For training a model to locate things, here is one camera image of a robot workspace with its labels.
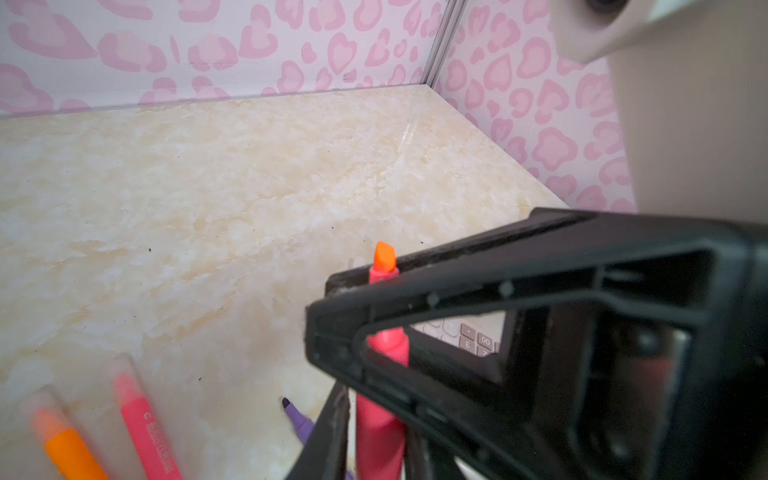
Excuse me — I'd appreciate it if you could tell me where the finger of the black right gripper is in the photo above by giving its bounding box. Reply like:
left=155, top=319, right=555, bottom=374
left=305, top=208, right=767, bottom=479

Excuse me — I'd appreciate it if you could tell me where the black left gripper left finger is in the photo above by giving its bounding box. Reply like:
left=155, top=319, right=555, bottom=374
left=287, top=383, right=351, bottom=480

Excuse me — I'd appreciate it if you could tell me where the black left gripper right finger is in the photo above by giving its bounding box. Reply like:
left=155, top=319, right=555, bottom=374
left=404, top=428, right=466, bottom=480

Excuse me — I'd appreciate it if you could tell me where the pink highlighter pen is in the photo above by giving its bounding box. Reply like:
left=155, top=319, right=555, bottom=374
left=355, top=241, right=412, bottom=480
left=106, top=355, right=182, bottom=480

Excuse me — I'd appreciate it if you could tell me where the white pink calculator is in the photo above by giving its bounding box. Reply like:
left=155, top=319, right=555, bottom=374
left=412, top=312, right=505, bottom=357

